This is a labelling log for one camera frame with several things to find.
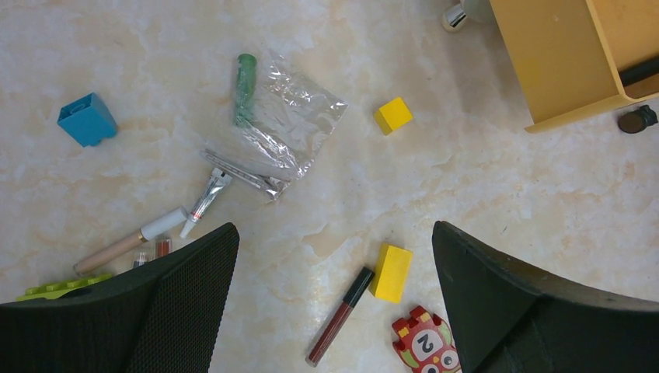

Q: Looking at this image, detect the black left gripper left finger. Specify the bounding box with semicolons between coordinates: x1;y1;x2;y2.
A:
1;223;240;372

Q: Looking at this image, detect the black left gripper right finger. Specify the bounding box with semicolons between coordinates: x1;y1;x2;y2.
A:
432;221;658;372

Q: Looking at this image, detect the yellow drawer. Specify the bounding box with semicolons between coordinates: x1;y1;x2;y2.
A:
490;1;658;134

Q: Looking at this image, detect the black makeup brush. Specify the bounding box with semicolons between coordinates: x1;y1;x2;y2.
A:
619;55;659;86

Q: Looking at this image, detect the small red glass vial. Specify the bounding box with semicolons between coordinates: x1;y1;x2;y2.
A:
154;235;172;259

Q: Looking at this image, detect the red owl number puzzle piece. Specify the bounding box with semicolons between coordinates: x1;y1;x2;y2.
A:
392;305;462;373

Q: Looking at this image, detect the beige white concealer stick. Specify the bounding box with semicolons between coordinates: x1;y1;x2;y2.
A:
73;207;188;276

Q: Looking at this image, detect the lime green lego plate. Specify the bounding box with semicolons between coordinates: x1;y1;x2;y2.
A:
16;273;113;302

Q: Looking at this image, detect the yellow rectangular block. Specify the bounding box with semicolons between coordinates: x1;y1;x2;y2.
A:
370;242;413;303

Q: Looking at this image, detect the small silver white tube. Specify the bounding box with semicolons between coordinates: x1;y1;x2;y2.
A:
180;168;232;239

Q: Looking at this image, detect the dark red lip gloss tube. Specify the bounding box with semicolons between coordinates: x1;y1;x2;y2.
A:
306;267;375;368

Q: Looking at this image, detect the blue lego brick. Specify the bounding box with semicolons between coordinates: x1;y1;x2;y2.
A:
57;92;118;147

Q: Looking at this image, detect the small dark chess piece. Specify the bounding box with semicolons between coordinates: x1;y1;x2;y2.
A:
617;105;658;134

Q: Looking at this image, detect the small yellow cube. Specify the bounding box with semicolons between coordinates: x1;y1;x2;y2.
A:
374;97;413;135

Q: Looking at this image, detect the clear plastic wrapper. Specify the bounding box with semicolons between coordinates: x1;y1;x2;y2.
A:
233;51;348;181

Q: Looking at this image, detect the green tube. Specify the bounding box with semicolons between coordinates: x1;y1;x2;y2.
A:
234;54;257;128

